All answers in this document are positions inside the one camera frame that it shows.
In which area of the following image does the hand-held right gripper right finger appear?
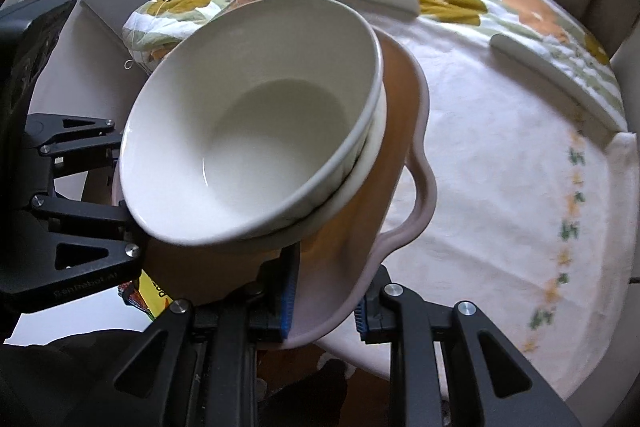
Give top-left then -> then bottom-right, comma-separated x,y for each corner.
352,264 -> 583,427

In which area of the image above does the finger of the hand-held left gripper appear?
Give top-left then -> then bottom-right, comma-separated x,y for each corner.
27,114 -> 123,180
10,194 -> 148,312

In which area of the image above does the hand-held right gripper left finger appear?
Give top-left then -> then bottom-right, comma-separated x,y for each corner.
112,242 -> 301,427

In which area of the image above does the cream bowl with floral print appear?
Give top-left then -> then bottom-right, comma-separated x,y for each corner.
119,0 -> 385,242

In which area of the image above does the cream ribbed bowl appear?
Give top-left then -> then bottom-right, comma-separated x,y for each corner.
260,92 -> 388,238

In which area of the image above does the pink pot with handles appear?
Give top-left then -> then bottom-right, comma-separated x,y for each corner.
111,0 -> 440,349

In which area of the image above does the colourful yellow packet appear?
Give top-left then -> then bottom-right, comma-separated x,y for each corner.
117,269 -> 176,323

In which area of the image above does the dark cloth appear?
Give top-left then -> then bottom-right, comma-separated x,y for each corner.
0,329 -> 156,427

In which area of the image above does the cream patterned tablecloth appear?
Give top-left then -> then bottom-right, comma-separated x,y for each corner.
315,9 -> 633,400

